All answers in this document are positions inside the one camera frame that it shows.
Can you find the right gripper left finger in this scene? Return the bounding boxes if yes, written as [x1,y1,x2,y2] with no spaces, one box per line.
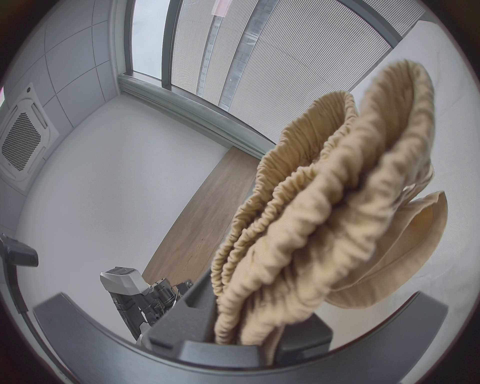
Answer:
[147,270,219,349]

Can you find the blue-green curtain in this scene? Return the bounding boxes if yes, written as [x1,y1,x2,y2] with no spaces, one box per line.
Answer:
[116,73,277,161]

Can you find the tan shorts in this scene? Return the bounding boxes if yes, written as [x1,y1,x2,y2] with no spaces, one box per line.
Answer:
[210,59,449,367]

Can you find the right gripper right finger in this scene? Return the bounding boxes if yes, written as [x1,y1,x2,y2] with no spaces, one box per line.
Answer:
[277,312,333,354]

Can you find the white ceiling air vent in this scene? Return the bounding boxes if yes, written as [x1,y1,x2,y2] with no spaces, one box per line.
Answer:
[0,82,61,196]

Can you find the bed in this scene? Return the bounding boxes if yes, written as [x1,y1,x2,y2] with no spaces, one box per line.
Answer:
[142,19,480,351]

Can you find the window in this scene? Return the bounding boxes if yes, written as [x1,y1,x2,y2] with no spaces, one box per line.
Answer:
[124,0,427,146]

